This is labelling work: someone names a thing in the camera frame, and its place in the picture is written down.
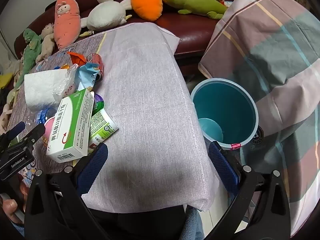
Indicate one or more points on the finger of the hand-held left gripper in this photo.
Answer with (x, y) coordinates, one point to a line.
(35, 132)
(16, 130)

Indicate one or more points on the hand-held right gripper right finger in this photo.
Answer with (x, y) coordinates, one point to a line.
(222, 167)

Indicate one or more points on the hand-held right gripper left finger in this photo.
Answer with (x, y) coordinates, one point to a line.
(91, 170)

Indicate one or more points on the pink round container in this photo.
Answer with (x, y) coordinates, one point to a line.
(50, 127)

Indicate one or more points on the clear plastic bottle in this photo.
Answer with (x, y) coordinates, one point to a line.
(43, 115)

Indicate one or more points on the green and white medicine box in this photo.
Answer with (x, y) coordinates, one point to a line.
(70, 130)

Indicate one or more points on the white paper towel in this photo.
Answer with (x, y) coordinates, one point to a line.
(42, 90)

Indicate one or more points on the green and white drink carton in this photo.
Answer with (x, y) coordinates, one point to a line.
(102, 127)

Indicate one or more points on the clear plastic bag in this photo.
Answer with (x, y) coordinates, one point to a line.
(66, 85)

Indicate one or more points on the teal plastic bin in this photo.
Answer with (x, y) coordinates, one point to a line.
(225, 105)

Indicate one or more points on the purple lid yoghurt cup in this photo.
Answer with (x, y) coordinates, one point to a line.
(98, 102)

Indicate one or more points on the light blue foil wrapper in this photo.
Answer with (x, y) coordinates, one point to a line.
(86, 76)

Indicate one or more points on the orange snack wrapper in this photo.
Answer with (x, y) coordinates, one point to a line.
(77, 58)

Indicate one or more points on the red drink can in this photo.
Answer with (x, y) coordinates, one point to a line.
(96, 62)

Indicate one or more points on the person's left hand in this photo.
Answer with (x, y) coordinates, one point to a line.
(10, 208)

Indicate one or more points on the yellow plush toy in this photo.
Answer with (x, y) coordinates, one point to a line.
(5, 80)

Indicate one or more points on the blue fleece garment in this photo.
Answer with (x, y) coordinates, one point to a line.
(192, 225)

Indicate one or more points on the small green dinosaur plush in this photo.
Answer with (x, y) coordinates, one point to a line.
(31, 52)

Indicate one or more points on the beige plush toy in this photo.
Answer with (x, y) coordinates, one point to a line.
(47, 45)

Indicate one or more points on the plaid blanket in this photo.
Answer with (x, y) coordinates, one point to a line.
(275, 42)

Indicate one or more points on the white duck plush toy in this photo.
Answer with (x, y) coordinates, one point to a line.
(105, 15)

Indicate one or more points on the dark red leather sofa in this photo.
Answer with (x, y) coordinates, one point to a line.
(195, 30)

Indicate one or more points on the green lizard plush toy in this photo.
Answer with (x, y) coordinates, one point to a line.
(190, 1)

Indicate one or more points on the orange carrot plush toy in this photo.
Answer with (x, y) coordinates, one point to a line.
(146, 2)

